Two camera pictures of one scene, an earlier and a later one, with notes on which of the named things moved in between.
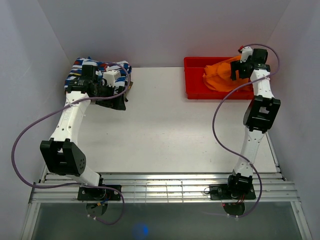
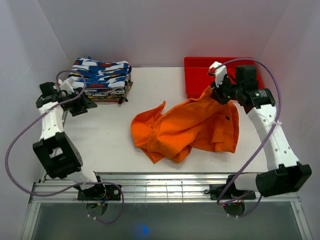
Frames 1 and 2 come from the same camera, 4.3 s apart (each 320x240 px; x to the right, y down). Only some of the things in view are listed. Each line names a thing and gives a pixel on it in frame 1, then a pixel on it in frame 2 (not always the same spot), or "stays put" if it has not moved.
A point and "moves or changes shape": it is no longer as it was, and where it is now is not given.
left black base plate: [87, 193] stays put
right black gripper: [236, 65] → [215, 91]
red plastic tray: [196, 88] stays put
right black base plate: [231, 191] stays put
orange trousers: [217, 76] moves or changes shape
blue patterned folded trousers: [116, 73] stays put
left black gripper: [116, 103] → [83, 105]
